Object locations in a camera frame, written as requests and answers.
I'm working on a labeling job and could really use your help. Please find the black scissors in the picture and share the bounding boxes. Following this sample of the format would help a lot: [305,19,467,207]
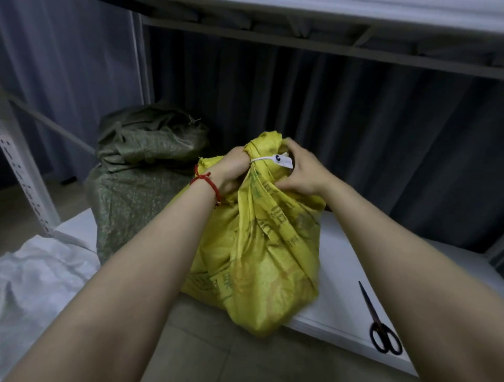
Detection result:
[358,280,403,356]

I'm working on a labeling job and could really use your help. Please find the person's left hand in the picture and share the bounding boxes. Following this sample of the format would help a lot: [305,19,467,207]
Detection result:
[207,146,251,198]

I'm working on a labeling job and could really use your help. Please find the red string bracelet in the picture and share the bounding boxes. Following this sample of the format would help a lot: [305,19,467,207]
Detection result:
[190,165,222,208]

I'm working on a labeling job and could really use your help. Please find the green woven sack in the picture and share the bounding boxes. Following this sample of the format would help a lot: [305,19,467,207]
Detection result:
[85,100,210,265]

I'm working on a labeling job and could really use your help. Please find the yellow woven sack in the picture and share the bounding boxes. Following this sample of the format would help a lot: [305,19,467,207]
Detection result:
[167,131,327,338]

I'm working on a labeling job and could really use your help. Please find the person's right hand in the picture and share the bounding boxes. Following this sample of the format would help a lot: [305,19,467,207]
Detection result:
[274,137,334,197]

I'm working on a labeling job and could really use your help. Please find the person's right forearm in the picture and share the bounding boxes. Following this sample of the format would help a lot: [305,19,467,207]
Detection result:
[320,178,504,382]

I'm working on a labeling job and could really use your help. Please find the person's left forearm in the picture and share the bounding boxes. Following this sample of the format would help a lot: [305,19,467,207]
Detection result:
[3,179,221,382]

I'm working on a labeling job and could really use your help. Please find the white zip tie with tag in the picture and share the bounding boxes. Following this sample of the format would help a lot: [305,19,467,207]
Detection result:
[250,153,294,169]

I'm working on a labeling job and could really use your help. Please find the white woven sack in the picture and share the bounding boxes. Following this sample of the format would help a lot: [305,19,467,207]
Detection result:
[0,235,101,380]

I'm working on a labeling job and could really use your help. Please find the white metal shelf rack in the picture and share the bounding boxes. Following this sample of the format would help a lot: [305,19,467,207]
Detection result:
[0,0,504,376]

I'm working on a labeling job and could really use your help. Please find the grey curtain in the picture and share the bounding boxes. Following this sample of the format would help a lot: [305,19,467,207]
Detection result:
[0,0,504,253]

